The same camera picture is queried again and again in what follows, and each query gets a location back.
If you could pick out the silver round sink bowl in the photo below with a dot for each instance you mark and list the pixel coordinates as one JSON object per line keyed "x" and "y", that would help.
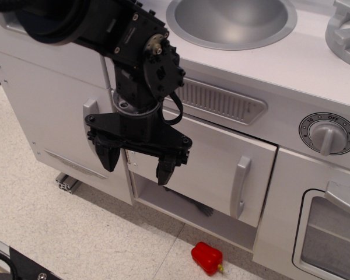
{"x": 231, "y": 25}

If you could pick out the aluminium extrusion rail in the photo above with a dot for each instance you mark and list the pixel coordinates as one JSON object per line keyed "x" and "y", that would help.
{"x": 67, "y": 183}

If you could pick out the white fridge door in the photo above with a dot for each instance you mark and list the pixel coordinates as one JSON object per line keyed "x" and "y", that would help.
{"x": 51, "y": 108}

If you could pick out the silver fridge nameplate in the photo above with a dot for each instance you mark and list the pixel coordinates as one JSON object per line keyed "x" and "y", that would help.
{"x": 76, "y": 166}

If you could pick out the grey cabinet door handle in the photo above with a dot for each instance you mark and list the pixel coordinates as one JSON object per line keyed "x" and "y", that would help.
{"x": 236, "y": 196}

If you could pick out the red toy bell pepper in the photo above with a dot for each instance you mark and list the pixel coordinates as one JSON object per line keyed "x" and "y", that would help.
{"x": 208, "y": 258}

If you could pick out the white cabinet door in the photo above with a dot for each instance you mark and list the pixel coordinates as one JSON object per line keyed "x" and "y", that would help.
{"x": 209, "y": 173}

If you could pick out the grey stove burner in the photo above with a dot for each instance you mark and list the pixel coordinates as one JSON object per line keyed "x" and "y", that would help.
{"x": 336, "y": 37}

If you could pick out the grey vent grille panel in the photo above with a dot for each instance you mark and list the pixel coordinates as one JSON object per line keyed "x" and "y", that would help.
{"x": 207, "y": 101}

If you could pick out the white toy kitchen body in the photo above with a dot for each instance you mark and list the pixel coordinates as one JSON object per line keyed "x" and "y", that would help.
{"x": 92, "y": 235}

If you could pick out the white oven door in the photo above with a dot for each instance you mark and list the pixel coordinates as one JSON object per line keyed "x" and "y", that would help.
{"x": 302, "y": 235}

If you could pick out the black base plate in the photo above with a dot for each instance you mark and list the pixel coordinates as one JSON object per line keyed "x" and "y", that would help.
{"x": 29, "y": 269}

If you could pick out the grey timer knob dial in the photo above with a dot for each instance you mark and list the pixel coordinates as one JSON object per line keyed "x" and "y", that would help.
{"x": 326, "y": 133}

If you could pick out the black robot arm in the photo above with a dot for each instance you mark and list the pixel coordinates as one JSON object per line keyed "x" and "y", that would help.
{"x": 147, "y": 70}

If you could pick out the grey oven door handle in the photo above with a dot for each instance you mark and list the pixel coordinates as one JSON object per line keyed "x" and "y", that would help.
{"x": 338, "y": 194}

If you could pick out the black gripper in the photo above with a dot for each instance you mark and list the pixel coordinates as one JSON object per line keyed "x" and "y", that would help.
{"x": 111, "y": 132}

